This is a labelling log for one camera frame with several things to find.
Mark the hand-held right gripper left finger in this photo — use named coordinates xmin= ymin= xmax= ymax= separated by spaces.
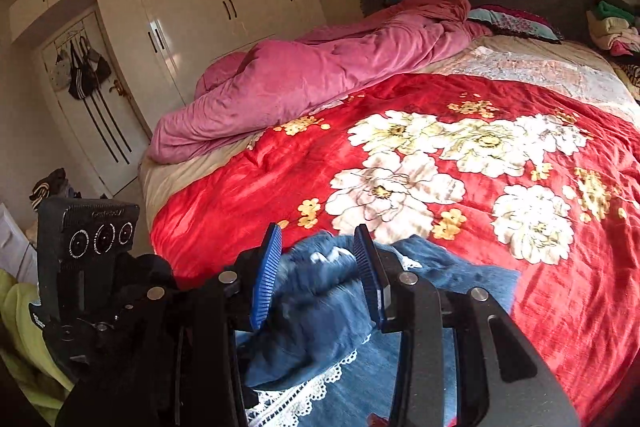
xmin=55 ymin=223 xmax=284 ymax=427

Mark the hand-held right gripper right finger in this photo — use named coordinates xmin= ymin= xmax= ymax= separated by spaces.
xmin=352 ymin=224 xmax=582 ymax=427

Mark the blue denim pants lace trim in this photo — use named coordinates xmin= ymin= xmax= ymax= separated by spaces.
xmin=235 ymin=231 xmax=521 ymax=427

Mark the black striped clothes heap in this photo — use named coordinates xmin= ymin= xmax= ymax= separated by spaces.
xmin=28 ymin=168 xmax=82 ymax=212

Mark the white storage box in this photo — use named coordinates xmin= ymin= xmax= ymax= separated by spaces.
xmin=0 ymin=202 xmax=39 ymax=284

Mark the red floral blanket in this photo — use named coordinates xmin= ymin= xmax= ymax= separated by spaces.
xmin=150 ymin=73 xmax=640 ymax=427

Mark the lime green clothing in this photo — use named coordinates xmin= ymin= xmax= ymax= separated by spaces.
xmin=0 ymin=268 xmax=76 ymax=426

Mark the white door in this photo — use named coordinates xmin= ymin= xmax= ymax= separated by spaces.
xmin=32 ymin=7 xmax=152 ymax=198

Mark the black striped bag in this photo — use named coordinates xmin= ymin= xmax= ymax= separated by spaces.
xmin=67 ymin=39 xmax=99 ymax=100

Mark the pale hanging bag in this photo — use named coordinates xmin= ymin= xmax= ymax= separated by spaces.
xmin=50 ymin=51 xmax=72 ymax=90

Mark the grey hanging bag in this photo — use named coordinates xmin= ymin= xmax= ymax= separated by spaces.
xmin=82 ymin=36 xmax=114 ymax=80

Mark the pink duvet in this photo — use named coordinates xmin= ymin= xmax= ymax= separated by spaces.
xmin=147 ymin=0 xmax=494 ymax=166

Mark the white wardrobe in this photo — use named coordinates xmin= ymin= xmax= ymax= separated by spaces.
xmin=7 ymin=0 xmax=329 ymax=138

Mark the multicoloured patterned pillow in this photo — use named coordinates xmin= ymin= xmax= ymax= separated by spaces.
xmin=467 ymin=4 xmax=564 ymax=46

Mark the pile of folded clothes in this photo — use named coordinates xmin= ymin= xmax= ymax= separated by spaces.
xmin=586 ymin=0 xmax=640 ymax=100

